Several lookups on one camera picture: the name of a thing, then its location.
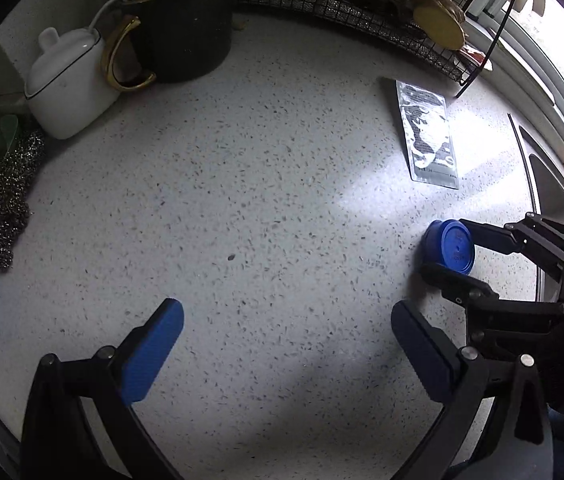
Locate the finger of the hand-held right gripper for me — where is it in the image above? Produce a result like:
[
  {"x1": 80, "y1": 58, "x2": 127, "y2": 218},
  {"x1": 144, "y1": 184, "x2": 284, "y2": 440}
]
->
[
  {"x1": 421, "y1": 263, "x2": 564, "y2": 357},
  {"x1": 461, "y1": 212, "x2": 564, "y2": 281}
]

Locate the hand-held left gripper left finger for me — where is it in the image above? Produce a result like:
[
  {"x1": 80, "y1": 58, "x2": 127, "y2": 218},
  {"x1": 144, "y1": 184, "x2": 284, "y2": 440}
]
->
[{"x1": 20, "y1": 298, "x2": 185, "y2": 480}]

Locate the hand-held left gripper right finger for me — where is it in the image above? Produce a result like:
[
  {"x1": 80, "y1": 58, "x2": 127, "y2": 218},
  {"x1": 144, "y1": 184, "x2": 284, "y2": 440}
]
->
[{"x1": 391, "y1": 301, "x2": 555, "y2": 480}]

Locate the blue bottle cap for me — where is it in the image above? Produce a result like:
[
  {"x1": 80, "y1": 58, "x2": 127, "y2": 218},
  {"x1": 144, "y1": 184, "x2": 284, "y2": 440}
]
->
[{"x1": 421, "y1": 219, "x2": 477, "y2": 276}]

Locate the stainless steel sink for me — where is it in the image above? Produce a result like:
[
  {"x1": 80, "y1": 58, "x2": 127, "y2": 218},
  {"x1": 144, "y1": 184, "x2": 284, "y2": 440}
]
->
[{"x1": 507, "y1": 112, "x2": 564, "y2": 306}]

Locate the flat printed plastic packet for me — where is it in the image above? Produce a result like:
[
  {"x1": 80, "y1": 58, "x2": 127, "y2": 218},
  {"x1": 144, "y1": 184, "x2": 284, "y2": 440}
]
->
[{"x1": 381, "y1": 77, "x2": 461, "y2": 191}]

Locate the red packet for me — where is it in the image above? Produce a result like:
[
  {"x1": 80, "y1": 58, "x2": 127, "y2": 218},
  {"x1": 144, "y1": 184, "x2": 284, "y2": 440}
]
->
[{"x1": 462, "y1": 44, "x2": 493, "y2": 71}]

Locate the steel wool scrubber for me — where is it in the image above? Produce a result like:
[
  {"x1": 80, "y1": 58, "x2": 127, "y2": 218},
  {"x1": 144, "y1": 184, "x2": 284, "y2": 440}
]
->
[{"x1": 0, "y1": 129, "x2": 46, "y2": 283}]

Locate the white ceramic jar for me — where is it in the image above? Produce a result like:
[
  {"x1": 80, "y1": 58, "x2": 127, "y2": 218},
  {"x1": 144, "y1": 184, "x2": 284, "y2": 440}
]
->
[{"x1": 24, "y1": 27, "x2": 122, "y2": 141}]

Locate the white ceramic spoon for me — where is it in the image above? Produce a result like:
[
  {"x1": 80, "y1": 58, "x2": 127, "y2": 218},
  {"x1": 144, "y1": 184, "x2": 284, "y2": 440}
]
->
[{"x1": 84, "y1": 0, "x2": 120, "y2": 33}]

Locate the white window frame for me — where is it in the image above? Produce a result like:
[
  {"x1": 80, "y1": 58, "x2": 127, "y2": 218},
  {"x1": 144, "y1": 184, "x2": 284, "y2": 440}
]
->
[{"x1": 462, "y1": 0, "x2": 564, "y2": 126}]

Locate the black wire rack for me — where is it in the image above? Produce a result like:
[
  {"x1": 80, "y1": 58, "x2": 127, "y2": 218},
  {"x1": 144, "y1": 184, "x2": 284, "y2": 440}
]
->
[{"x1": 234, "y1": 0, "x2": 523, "y2": 98}]

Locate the black mug with gold handle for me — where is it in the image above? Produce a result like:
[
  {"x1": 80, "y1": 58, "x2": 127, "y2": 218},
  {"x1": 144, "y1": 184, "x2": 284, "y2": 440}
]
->
[{"x1": 104, "y1": 0, "x2": 235, "y2": 92}]

